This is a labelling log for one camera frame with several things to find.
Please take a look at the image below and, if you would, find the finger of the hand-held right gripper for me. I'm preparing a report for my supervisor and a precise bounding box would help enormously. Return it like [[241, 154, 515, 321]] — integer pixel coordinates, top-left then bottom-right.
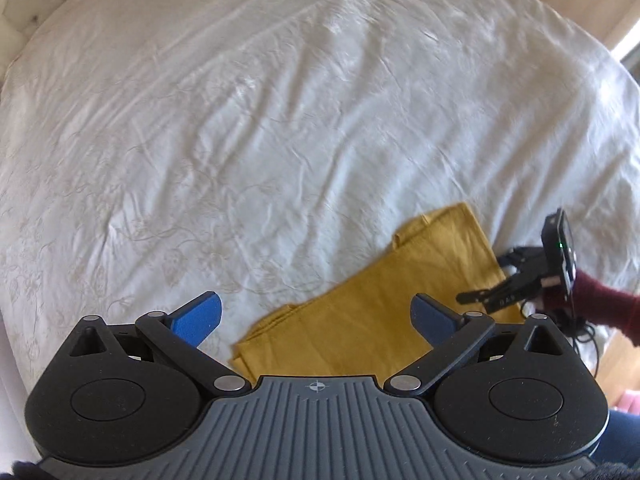
[[456, 275, 543, 312], [496, 246, 547, 272]]

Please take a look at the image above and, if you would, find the person's leg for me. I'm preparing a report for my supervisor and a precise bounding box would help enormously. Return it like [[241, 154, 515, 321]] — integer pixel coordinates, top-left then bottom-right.
[[596, 406, 640, 471]]

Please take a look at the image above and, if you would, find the white embroidered bedspread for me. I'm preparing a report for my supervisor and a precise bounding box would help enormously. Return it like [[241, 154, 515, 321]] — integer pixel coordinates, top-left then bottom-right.
[[0, 0, 640, 386]]

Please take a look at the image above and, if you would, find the person's right forearm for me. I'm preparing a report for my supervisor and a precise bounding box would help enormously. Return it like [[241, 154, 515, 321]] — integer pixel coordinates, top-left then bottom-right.
[[542, 267, 640, 347]]

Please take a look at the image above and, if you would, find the black cable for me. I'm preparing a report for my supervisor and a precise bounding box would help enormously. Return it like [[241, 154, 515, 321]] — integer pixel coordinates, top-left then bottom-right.
[[552, 305, 603, 378]]

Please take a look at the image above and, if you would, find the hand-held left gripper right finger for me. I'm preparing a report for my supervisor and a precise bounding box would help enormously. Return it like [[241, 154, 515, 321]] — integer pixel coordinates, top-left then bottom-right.
[[384, 294, 568, 397]]

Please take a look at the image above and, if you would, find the yellow knit garment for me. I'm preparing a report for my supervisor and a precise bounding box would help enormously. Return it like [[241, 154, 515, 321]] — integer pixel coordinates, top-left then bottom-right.
[[231, 202, 523, 378]]

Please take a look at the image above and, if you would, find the tufted headboard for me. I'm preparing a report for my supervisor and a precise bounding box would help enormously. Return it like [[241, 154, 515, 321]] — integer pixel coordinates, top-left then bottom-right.
[[0, 0, 108, 81]]

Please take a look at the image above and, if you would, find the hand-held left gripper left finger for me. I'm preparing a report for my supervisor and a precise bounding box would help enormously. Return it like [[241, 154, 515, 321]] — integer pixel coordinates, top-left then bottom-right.
[[70, 291, 251, 398]]

